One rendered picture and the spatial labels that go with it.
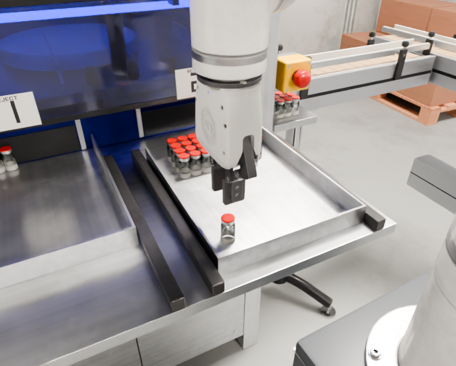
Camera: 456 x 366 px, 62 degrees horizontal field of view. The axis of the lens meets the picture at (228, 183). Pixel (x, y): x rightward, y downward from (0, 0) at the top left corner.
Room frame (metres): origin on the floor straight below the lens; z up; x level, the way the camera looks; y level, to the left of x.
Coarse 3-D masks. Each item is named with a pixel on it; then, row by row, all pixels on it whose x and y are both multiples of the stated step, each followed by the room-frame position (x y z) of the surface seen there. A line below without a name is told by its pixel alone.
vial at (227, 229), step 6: (222, 222) 0.43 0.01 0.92; (234, 222) 0.43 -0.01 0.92; (222, 228) 0.43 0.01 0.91; (228, 228) 0.43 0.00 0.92; (234, 228) 0.43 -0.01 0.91; (222, 234) 0.43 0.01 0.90; (228, 234) 0.43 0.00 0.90; (234, 234) 0.43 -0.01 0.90; (222, 240) 0.43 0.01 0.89; (228, 240) 0.43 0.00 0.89; (234, 240) 0.43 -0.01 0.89
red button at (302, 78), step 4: (296, 72) 0.85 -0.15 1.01; (300, 72) 0.84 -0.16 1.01; (304, 72) 0.84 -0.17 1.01; (308, 72) 0.85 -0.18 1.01; (296, 76) 0.84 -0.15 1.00; (300, 76) 0.83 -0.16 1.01; (304, 76) 0.84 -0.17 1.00; (308, 76) 0.84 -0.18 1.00; (296, 80) 0.84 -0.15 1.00; (300, 80) 0.83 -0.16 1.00; (304, 80) 0.84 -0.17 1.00; (308, 80) 0.84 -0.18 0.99; (296, 84) 0.84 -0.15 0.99; (300, 84) 0.83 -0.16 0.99; (304, 84) 0.84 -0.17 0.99; (308, 84) 0.85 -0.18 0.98
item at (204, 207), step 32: (160, 160) 0.68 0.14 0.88; (288, 160) 0.67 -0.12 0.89; (192, 192) 0.56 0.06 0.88; (256, 192) 0.56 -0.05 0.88; (288, 192) 0.56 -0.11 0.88; (320, 192) 0.56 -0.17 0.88; (192, 224) 0.45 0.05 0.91; (256, 224) 0.47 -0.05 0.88; (288, 224) 0.47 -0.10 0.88; (320, 224) 0.44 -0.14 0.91; (352, 224) 0.47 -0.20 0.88; (224, 256) 0.37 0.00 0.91; (256, 256) 0.39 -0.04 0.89
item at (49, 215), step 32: (64, 160) 0.68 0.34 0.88; (96, 160) 0.68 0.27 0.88; (0, 192) 0.56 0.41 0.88; (32, 192) 0.56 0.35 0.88; (64, 192) 0.56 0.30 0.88; (96, 192) 0.56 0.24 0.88; (0, 224) 0.47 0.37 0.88; (32, 224) 0.47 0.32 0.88; (64, 224) 0.47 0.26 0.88; (96, 224) 0.47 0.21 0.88; (128, 224) 0.47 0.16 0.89; (0, 256) 0.40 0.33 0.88; (32, 256) 0.37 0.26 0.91; (64, 256) 0.38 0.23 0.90; (96, 256) 0.40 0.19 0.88; (0, 288) 0.35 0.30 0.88
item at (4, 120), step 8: (8, 96) 0.61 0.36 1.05; (16, 96) 0.61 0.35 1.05; (24, 96) 0.62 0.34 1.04; (32, 96) 0.62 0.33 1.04; (0, 104) 0.60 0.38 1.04; (8, 104) 0.60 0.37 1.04; (16, 104) 0.61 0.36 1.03; (24, 104) 0.61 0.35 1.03; (32, 104) 0.62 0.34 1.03; (0, 112) 0.60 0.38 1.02; (8, 112) 0.60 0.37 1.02; (24, 112) 0.61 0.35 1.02; (32, 112) 0.62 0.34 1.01; (0, 120) 0.59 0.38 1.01; (8, 120) 0.60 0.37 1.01; (24, 120) 0.61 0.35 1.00; (32, 120) 0.62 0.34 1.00; (40, 120) 0.62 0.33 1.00; (0, 128) 0.59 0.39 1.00; (8, 128) 0.60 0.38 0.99; (16, 128) 0.60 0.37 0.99
